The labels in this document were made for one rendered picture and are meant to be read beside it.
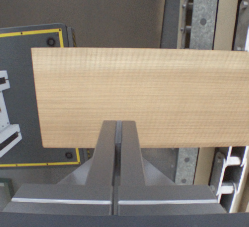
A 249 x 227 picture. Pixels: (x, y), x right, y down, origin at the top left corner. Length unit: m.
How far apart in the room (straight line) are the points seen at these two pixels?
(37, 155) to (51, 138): 0.74
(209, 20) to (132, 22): 0.83
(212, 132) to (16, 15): 1.21
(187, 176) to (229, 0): 0.33
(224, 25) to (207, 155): 0.24
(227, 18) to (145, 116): 0.21
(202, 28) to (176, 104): 0.13
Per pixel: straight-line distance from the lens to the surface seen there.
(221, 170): 0.39
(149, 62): 0.25
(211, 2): 0.34
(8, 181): 1.67
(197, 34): 0.32
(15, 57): 0.92
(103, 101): 0.25
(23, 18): 1.27
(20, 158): 1.08
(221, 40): 0.34
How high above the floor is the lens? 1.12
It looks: 74 degrees down
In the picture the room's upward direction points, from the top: 178 degrees clockwise
